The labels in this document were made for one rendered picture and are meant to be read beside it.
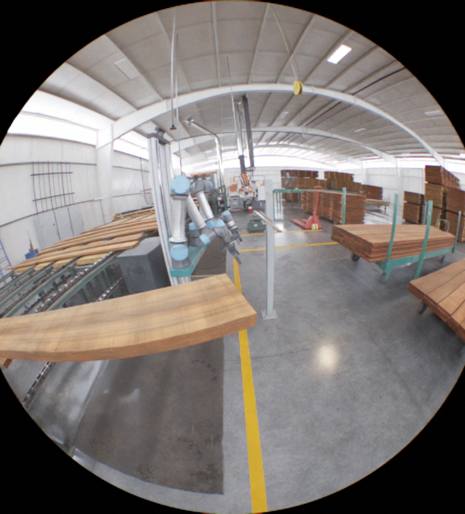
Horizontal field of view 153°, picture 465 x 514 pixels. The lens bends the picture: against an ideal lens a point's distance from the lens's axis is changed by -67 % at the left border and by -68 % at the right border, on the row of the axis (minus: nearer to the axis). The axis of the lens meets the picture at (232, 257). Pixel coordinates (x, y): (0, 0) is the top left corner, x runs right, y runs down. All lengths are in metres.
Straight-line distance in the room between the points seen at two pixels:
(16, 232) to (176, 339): 7.60
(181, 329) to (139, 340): 0.12
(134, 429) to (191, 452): 0.42
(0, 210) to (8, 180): 1.11
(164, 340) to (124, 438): 1.12
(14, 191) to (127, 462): 7.87
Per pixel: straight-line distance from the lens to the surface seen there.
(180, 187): 1.05
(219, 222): 1.15
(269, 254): 1.50
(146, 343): 0.48
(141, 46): 7.33
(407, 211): 10.90
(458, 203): 9.54
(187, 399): 1.38
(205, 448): 1.26
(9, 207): 7.89
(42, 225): 7.67
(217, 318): 0.48
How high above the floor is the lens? 1.24
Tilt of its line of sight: 22 degrees down
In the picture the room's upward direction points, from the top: 5 degrees counter-clockwise
